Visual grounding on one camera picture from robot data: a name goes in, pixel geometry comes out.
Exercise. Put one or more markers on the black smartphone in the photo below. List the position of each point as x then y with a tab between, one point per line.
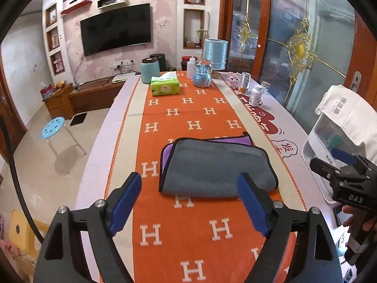
339	214

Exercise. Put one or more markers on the white pill bottle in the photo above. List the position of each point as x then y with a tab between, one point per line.
255	96

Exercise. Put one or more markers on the blue snow globe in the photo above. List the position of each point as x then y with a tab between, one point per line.
202	73

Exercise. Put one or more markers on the small glass jar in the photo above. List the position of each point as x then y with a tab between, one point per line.
265	86

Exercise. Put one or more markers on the green tissue box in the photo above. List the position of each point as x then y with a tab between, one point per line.
166	84

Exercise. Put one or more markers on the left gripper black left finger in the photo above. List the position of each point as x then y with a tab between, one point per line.
62	257

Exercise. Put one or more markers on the brown wooden door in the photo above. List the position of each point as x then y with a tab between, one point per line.
15	127

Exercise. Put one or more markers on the red snack package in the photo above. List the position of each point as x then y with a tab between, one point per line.
47	91

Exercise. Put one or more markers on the light blue cylindrical container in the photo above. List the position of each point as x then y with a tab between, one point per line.
215	51

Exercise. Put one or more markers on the silver metal can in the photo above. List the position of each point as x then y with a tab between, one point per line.
244	84

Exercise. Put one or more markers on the wooden TV cabinet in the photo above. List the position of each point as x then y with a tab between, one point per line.
91	96

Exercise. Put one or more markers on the orange H-pattern table runner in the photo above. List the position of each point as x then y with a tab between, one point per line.
188	224

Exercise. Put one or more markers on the black wall television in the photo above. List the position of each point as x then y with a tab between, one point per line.
117	28

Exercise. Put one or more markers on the purple and grey towel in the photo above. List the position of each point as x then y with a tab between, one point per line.
209	168

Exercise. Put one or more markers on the teal canister with lid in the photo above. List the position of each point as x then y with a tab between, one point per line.
149	68

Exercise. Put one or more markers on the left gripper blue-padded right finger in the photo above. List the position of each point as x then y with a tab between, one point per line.
314	257

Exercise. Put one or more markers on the pink piggy figurine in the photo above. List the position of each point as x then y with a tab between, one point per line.
234	80

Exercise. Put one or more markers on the white plastic bottle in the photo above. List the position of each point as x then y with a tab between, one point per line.
190	67

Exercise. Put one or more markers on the red lidded jar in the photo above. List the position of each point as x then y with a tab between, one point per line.
184	60

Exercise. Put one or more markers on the blue plastic stool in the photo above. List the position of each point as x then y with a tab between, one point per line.
54	127

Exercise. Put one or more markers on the dark kettle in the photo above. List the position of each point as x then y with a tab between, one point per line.
160	57

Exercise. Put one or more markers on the white set-top box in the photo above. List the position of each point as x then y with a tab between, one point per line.
119	78

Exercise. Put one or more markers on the person's right hand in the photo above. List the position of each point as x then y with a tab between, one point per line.
356	216

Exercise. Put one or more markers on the white printed tablecloth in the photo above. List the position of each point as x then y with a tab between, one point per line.
276	125

